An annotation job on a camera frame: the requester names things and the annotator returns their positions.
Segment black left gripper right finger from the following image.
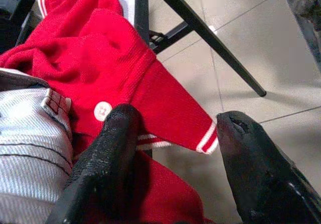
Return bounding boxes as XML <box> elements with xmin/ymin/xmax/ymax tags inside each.
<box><xmin>216</xmin><ymin>110</ymin><xmax>321</xmax><ymax>224</ymax></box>

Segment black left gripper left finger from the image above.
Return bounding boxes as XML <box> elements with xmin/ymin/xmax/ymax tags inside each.
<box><xmin>46</xmin><ymin>103</ymin><xmax>152</xmax><ymax>224</ymax></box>

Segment white shirt with dark lines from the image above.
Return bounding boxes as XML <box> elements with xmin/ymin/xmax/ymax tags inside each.
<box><xmin>0</xmin><ymin>68</ymin><xmax>74</xmax><ymax>224</ymax></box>

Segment white table black legs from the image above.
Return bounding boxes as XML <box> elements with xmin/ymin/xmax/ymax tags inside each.
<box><xmin>62</xmin><ymin>0</ymin><xmax>267</xmax><ymax>159</ymax></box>

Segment red jacket white trim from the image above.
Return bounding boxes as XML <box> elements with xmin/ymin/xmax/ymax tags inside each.
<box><xmin>0</xmin><ymin>0</ymin><xmax>219</xmax><ymax>224</ymax></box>

